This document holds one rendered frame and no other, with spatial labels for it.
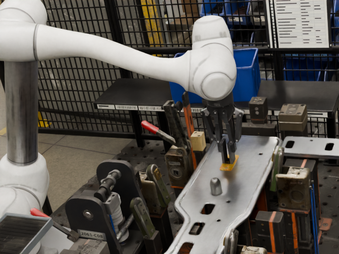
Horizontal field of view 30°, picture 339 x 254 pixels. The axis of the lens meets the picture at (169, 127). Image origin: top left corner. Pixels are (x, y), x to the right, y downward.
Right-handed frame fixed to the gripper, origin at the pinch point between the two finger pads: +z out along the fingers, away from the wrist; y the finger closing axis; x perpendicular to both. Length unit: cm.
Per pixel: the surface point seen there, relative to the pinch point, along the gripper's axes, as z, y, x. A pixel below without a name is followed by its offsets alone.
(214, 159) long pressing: 6.0, -6.4, 4.4
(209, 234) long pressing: 5.9, 4.1, -31.0
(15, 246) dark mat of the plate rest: -10, -30, -62
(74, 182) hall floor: 106, -151, 118
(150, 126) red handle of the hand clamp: -7.5, -23.6, -0.6
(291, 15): -21, 8, 55
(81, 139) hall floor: 107, -174, 167
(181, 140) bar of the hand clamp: -3.6, -13.4, -1.5
